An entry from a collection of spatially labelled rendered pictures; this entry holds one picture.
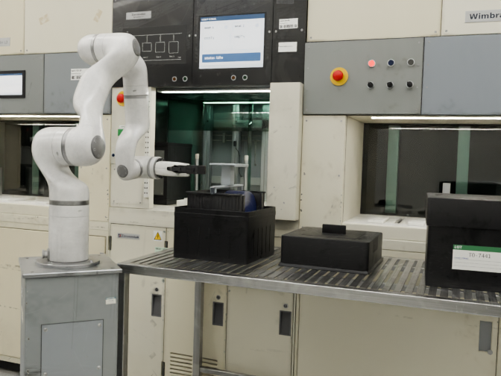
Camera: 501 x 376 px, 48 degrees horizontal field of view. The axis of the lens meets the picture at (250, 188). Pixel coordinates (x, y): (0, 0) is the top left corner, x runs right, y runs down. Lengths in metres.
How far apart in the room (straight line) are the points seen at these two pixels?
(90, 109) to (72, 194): 0.27
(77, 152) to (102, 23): 1.05
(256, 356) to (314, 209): 0.66
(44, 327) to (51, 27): 1.53
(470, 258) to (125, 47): 1.23
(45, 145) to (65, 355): 0.63
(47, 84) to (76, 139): 1.08
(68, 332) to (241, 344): 0.86
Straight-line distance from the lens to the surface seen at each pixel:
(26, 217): 2.88
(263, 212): 1.93
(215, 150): 3.31
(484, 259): 1.68
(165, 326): 2.53
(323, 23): 2.26
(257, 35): 2.31
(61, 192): 1.77
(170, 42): 2.47
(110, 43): 1.95
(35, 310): 1.74
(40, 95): 2.81
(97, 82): 1.88
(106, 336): 1.79
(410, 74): 2.14
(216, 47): 2.37
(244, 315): 2.35
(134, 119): 2.09
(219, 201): 1.87
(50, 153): 1.80
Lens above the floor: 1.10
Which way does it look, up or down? 3 degrees down
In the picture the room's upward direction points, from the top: 2 degrees clockwise
